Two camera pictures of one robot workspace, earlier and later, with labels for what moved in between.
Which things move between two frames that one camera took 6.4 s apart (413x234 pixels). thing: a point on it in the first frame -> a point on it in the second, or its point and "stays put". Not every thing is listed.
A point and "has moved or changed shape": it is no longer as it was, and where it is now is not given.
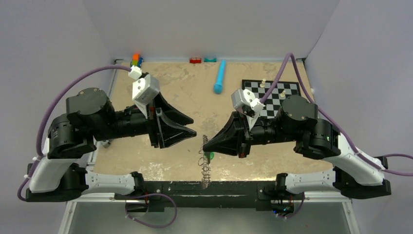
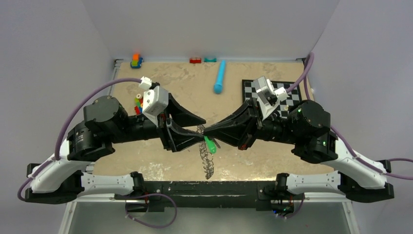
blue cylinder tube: [218, 87] stays put
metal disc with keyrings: [204, 167] has moved or changed shape
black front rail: [163, 194] stays put
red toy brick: [195, 60] stays put
